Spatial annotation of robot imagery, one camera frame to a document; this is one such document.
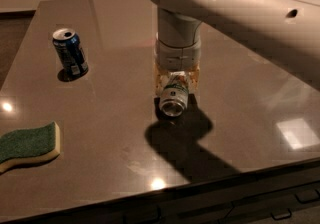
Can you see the black drawer handle right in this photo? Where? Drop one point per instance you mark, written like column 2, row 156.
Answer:
column 308, row 196

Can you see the black drawer handle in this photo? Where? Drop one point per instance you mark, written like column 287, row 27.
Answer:
column 281, row 214
column 308, row 196

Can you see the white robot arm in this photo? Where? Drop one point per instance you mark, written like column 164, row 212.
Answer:
column 286, row 32

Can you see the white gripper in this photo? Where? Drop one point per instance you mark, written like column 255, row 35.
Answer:
column 178, row 55

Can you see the white green 7up can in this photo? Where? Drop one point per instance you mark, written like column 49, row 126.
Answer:
column 174, row 97

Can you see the green yellow sponge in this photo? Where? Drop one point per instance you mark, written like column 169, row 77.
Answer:
column 29, row 146

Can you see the blue soda can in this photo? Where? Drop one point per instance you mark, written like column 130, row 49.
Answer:
column 68, row 47

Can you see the black drawer handle lower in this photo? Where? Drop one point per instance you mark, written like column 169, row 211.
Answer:
column 281, row 214

